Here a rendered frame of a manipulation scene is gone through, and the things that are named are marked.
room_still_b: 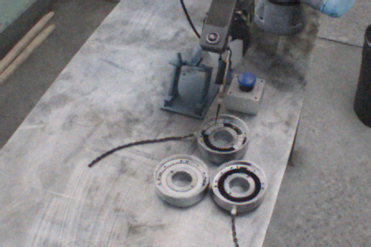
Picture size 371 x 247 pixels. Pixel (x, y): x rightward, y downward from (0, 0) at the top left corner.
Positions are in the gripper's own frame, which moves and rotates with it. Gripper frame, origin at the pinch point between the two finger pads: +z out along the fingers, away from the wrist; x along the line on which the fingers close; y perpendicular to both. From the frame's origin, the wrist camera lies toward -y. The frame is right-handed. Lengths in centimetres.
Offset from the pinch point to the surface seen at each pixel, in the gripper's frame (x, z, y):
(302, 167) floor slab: -17, 93, 56
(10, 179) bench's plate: 35, 13, -34
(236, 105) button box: -2.1, 11.3, 1.4
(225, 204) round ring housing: -8.8, 9.9, -24.8
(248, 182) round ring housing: -10.9, 10.8, -18.1
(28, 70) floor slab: 135, 93, 68
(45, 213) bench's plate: 23.5, 12.9, -38.3
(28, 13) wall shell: 163, 85, 107
